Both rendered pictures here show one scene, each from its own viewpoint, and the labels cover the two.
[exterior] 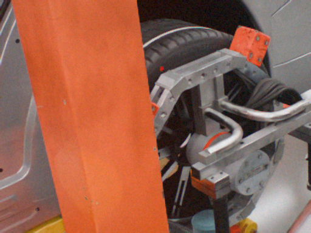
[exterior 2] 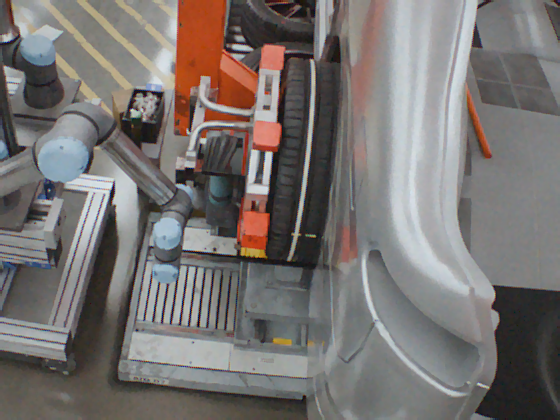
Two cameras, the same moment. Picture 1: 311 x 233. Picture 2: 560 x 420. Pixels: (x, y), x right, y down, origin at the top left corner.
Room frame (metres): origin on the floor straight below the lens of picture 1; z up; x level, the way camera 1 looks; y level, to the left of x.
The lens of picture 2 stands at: (2.38, -1.60, 2.55)
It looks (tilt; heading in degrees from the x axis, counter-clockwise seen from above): 49 degrees down; 118
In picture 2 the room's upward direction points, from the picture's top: 10 degrees clockwise
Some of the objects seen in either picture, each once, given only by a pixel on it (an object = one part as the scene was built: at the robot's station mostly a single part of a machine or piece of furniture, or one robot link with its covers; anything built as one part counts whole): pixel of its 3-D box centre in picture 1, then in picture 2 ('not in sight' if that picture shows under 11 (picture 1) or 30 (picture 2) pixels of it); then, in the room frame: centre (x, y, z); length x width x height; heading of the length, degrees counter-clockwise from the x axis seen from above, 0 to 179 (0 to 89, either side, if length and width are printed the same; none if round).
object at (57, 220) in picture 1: (34, 226); not in sight; (1.46, 0.39, 0.71); 0.14 x 0.14 x 0.05; 33
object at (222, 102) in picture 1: (262, 93); (222, 131); (1.45, -0.29, 1.03); 0.19 x 0.18 x 0.11; 33
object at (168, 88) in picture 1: (209, 150); (259, 155); (1.50, -0.14, 0.85); 0.54 x 0.07 x 0.54; 123
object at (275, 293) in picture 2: not in sight; (290, 258); (1.65, -0.05, 0.32); 0.40 x 0.30 x 0.28; 123
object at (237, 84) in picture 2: not in sight; (284, 101); (1.32, 0.29, 0.69); 0.52 x 0.17 x 0.35; 33
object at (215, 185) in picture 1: (209, 179); (203, 96); (1.24, -0.11, 0.93); 0.09 x 0.05 x 0.05; 33
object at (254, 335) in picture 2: not in sight; (283, 295); (1.67, -0.09, 0.13); 0.50 x 0.36 x 0.10; 123
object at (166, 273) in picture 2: not in sight; (167, 261); (1.56, -0.67, 0.85); 0.11 x 0.08 x 0.09; 123
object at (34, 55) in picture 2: not in sight; (37, 57); (0.71, -0.39, 0.98); 0.13 x 0.12 x 0.14; 16
